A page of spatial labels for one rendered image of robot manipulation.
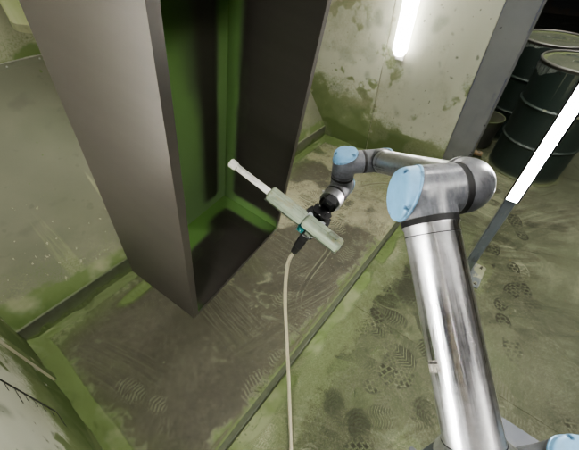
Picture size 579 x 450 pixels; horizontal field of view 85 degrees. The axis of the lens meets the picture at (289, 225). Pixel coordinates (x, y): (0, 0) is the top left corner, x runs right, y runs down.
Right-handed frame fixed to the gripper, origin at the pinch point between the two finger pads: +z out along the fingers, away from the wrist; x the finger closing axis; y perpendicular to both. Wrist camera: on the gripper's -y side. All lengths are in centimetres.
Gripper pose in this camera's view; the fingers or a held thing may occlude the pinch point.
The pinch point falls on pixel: (307, 230)
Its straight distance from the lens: 109.7
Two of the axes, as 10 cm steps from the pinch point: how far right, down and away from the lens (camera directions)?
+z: -5.1, 5.9, -6.2
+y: -3.5, 5.2, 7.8
